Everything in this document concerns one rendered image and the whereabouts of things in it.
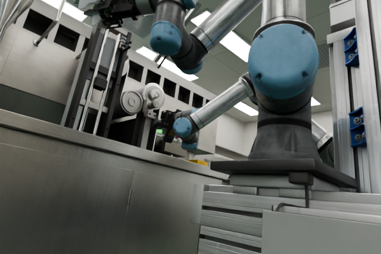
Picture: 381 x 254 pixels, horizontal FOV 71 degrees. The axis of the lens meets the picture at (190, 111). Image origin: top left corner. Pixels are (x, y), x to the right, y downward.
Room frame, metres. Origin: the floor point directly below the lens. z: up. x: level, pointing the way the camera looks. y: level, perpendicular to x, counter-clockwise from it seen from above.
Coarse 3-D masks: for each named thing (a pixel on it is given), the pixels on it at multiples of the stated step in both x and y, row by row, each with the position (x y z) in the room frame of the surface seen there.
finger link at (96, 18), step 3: (90, 9) 0.68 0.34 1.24; (84, 12) 0.68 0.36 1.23; (87, 12) 0.68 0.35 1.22; (90, 12) 0.68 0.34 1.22; (93, 12) 0.67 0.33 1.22; (96, 12) 0.67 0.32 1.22; (87, 15) 0.69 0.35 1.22; (90, 15) 0.69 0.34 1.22; (93, 15) 0.68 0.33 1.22; (96, 15) 0.67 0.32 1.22; (93, 18) 0.68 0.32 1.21; (96, 18) 0.67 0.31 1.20; (99, 18) 0.67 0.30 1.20; (93, 21) 0.68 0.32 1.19; (96, 21) 0.67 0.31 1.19; (93, 24) 0.67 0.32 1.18
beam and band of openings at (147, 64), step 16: (32, 16) 1.25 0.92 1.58; (48, 16) 1.24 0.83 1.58; (64, 16) 1.29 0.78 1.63; (32, 32) 1.22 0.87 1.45; (64, 32) 1.37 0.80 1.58; (80, 32) 1.36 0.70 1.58; (64, 48) 1.33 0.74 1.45; (80, 48) 1.38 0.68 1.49; (144, 64) 1.67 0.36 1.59; (144, 80) 1.68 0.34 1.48; (160, 80) 1.77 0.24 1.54; (176, 80) 1.87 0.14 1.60; (176, 96) 1.89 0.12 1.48; (192, 96) 1.99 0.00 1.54; (208, 96) 2.11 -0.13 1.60
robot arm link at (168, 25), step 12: (168, 0) 0.52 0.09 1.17; (156, 12) 0.53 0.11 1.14; (168, 12) 0.52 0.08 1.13; (180, 12) 0.53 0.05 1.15; (156, 24) 0.52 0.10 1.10; (168, 24) 0.51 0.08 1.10; (180, 24) 0.53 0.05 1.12; (156, 36) 0.52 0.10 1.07; (168, 36) 0.52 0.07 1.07; (180, 36) 0.54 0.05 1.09; (156, 48) 0.56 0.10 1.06; (168, 48) 0.55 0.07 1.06; (180, 48) 0.58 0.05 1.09
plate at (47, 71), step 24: (0, 48) 1.15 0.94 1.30; (24, 48) 1.21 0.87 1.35; (48, 48) 1.27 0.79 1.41; (0, 72) 1.17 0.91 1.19; (24, 72) 1.23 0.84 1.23; (48, 72) 1.30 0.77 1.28; (72, 72) 1.37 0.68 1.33; (48, 96) 1.32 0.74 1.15; (96, 96) 1.48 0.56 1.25; (120, 120) 1.61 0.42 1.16; (216, 120) 2.19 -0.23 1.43
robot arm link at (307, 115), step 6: (258, 102) 0.56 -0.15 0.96; (258, 108) 0.58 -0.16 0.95; (264, 108) 0.53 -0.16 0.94; (300, 108) 0.50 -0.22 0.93; (306, 108) 0.52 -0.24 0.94; (258, 114) 0.58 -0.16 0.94; (264, 114) 0.55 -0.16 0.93; (270, 114) 0.54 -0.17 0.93; (276, 114) 0.53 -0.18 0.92; (282, 114) 0.52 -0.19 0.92; (288, 114) 0.52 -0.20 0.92; (294, 114) 0.52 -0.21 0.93; (300, 114) 0.52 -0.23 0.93; (306, 114) 0.53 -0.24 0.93; (258, 120) 0.58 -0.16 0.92; (306, 120) 0.53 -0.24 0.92
